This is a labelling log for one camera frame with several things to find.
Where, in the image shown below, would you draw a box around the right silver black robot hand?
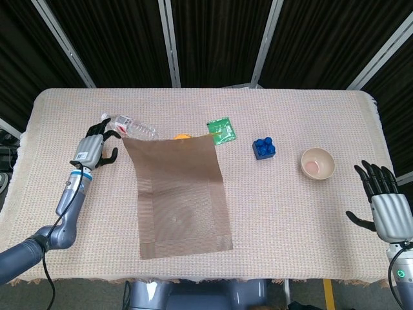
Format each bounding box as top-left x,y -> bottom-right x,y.
345,160 -> 412,243

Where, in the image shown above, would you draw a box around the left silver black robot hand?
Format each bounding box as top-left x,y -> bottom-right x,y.
70,118 -> 123,171

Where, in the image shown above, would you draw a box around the light brown bowl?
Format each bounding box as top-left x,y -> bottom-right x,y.
301,147 -> 336,181

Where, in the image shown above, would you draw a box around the brown woven placemat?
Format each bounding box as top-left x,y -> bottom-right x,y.
121,134 -> 234,260

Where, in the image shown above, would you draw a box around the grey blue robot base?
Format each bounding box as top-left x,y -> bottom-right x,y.
124,279 -> 291,310

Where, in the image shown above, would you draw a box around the clear plastic water bottle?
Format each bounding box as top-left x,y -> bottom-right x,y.
101,112 -> 161,141

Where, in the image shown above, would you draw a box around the black electronic equipment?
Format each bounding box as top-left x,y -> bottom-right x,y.
0,129 -> 20,194

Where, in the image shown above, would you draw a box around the orange tape measure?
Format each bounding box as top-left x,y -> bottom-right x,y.
173,130 -> 223,140

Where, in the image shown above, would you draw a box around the black pleated curtain panel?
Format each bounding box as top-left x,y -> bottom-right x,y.
45,0 -> 172,88
0,0 -> 90,130
361,35 -> 413,178
170,0 -> 275,88
259,0 -> 413,90

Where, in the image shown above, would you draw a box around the green foil sachet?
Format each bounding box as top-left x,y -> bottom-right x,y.
206,116 -> 237,147

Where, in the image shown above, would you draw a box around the blue building block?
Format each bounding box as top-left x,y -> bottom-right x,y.
252,137 -> 277,161

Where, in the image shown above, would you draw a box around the beige woven tablecloth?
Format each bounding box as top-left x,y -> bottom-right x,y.
0,87 -> 398,287

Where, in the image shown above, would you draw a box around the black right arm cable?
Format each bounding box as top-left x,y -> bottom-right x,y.
387,240 -> 413,310

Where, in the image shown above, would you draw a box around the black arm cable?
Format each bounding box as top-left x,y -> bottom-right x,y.
387,240 -> 413,310
41,163 -> 88,310

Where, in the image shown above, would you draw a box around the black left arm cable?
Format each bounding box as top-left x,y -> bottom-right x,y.
41,163 -> 88,310

